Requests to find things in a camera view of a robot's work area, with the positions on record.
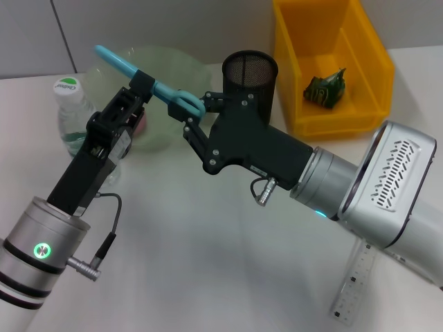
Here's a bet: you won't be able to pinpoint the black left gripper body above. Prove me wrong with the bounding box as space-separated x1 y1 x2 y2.
46 109 135 218

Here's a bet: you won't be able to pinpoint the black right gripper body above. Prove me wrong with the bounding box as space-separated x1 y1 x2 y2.
201 98 313 192

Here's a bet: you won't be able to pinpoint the blue scissors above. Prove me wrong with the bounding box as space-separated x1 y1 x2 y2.
93 44 207 119

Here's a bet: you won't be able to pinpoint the pink peach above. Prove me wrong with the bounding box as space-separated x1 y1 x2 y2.
133 109 148 138

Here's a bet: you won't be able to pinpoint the clear green-label water bottle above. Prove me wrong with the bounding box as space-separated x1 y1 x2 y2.
52 77 123 187

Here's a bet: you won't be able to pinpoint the green plastic wrapper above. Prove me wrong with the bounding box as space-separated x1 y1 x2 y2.
303 66 348 109

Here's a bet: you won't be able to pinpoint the transparent plastic ruler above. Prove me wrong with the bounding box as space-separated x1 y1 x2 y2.
328 241 379 326

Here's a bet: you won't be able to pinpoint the green glass fruit bowl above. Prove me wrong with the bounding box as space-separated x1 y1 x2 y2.
84 46 216 154

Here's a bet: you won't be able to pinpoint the black mesh pen holder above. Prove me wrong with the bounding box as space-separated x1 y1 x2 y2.
221 50 280 129

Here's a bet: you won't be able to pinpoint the yellow plastic bin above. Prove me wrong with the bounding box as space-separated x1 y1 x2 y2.
271 0 397 141

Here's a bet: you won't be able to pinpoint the right gripper cable with connector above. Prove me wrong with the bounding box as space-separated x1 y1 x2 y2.
249 176 278 207

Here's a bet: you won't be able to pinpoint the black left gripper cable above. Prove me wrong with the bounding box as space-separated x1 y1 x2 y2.
66 192 124 284

